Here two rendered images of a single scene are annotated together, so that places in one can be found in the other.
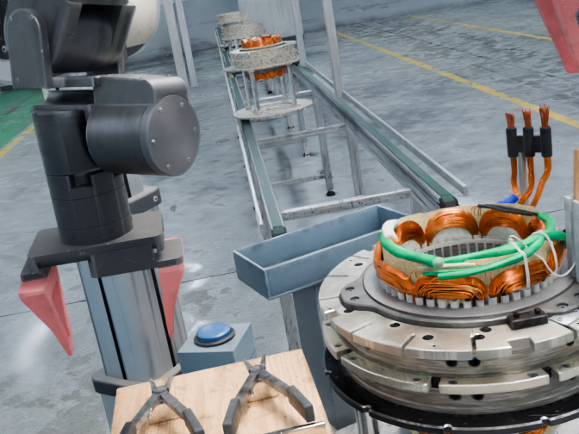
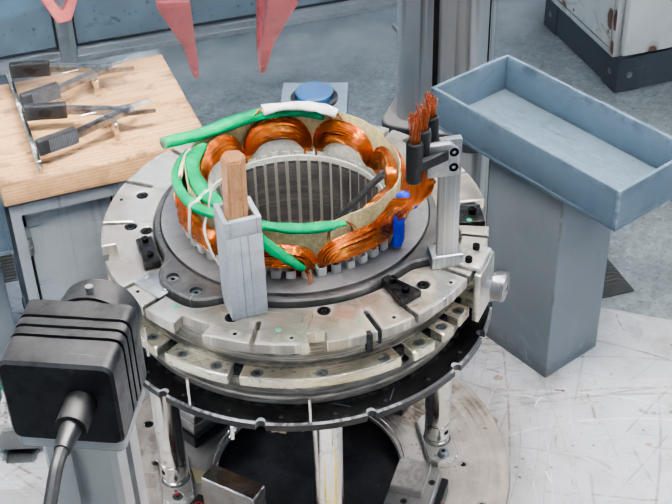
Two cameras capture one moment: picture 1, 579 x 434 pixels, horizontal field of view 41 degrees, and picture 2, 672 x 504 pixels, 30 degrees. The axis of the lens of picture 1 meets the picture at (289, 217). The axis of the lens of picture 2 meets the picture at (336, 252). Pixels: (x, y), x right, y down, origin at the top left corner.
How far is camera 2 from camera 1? 1.19 m
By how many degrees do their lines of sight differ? 68
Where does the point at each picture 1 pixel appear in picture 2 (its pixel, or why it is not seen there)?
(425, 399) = not seen: hidden behind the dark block
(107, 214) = not seen: outside the picture
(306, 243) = (584, 116)
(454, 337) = (135, 211)
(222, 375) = (166, 104)
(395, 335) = (153, 175)
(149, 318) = (413, 54)
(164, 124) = not seen: outside the picture
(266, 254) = (537, 89)
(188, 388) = (147, 90)
